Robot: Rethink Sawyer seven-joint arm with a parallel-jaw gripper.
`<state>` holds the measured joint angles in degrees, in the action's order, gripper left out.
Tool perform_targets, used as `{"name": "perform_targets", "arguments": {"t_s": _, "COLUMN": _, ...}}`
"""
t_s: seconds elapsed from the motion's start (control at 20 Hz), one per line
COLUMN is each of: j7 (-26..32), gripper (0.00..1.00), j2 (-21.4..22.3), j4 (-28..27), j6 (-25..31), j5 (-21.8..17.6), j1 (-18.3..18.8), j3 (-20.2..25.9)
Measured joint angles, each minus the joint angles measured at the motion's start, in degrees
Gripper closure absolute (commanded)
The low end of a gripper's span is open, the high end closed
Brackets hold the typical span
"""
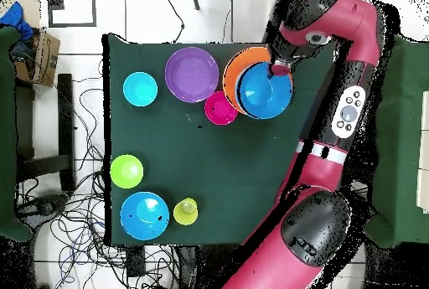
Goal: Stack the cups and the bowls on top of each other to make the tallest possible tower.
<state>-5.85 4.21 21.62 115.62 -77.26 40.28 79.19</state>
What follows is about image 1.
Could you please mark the large orange bowl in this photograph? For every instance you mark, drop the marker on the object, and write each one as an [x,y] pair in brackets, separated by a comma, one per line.
[231,78]

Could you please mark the large purple bowl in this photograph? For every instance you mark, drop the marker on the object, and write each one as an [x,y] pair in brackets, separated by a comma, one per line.
[191,74]

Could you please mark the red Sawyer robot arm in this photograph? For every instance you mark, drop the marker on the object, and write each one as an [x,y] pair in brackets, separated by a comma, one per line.
[321,175]

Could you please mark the small red bowl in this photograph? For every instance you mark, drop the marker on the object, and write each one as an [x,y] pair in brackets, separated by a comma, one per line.
[219,109]

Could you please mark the dark green tablecloth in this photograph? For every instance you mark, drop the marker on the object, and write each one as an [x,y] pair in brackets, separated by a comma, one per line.
[201,168]

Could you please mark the green covered side table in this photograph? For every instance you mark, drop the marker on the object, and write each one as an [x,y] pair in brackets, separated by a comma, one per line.
[402,135]
[6,135]

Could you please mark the small light blue bowl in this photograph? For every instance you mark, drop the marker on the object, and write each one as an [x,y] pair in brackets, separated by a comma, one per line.
[140,89]

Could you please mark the yellow cup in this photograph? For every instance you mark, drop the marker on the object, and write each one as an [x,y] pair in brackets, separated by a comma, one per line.
[185,211]

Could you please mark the small green bowl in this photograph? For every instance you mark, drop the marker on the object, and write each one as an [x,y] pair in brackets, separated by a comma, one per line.
[126,171]

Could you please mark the cardboard box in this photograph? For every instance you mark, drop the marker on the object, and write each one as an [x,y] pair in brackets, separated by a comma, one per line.
[50,57]

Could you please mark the black power box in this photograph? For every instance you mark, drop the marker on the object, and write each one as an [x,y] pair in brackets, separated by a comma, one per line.
[135,260]

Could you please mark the blue cloth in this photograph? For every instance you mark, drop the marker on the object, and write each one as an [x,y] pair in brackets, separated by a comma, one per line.
[15,17]

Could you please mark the black stand base with knob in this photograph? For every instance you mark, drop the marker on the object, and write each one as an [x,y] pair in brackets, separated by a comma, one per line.
[43,207]

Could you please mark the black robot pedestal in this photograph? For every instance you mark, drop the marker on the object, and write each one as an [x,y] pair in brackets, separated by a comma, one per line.
[207,269]

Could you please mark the black bench frame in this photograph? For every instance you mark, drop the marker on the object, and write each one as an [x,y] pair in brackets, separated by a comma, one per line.
[65,118]

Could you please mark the black square floor frame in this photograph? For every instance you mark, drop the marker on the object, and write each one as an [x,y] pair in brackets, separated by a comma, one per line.
[55,1]

